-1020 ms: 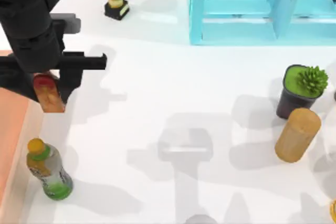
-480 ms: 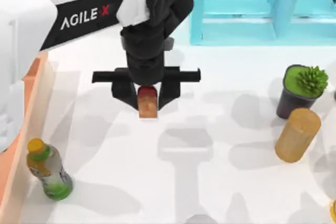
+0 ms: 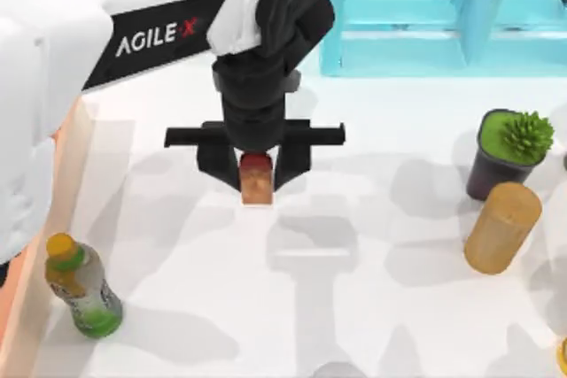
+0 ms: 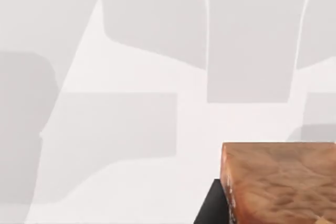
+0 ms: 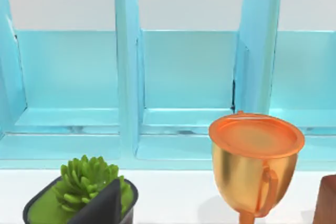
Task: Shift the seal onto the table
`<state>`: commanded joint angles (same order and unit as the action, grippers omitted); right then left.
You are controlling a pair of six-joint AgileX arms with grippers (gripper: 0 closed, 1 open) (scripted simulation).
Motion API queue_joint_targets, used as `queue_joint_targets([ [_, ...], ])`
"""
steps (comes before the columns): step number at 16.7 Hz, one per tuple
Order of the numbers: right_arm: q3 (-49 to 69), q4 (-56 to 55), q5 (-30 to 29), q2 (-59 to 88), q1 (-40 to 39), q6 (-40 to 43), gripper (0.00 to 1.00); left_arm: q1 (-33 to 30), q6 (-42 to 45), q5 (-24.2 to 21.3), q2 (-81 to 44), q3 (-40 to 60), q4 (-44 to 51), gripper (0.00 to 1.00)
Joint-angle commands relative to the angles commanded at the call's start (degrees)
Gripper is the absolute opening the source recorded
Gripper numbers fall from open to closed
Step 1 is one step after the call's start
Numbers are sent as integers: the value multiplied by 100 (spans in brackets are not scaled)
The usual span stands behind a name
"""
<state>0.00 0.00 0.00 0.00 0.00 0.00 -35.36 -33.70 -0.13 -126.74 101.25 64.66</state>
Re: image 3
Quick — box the yellow object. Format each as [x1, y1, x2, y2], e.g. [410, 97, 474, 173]
[555, 335, 567, 371]

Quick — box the green bottle with yellow cap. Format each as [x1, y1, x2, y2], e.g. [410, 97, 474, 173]
[45, 232, 124, 340]

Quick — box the dark pot with green plant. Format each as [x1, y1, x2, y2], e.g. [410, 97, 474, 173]
[465, 108, 556, 203]

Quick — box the brown bottle with red cap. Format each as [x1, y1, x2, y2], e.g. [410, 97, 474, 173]
[238, 151, 276, 208]

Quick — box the wooden cylinder cup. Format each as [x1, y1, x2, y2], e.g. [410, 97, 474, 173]
[462, 181, 544, 274]

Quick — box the salmon-coloured shallow box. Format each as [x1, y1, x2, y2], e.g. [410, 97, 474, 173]
[0, 95, 101, 378]

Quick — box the light blue rack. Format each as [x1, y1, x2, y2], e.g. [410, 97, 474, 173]
[317, 0, 567, 79]

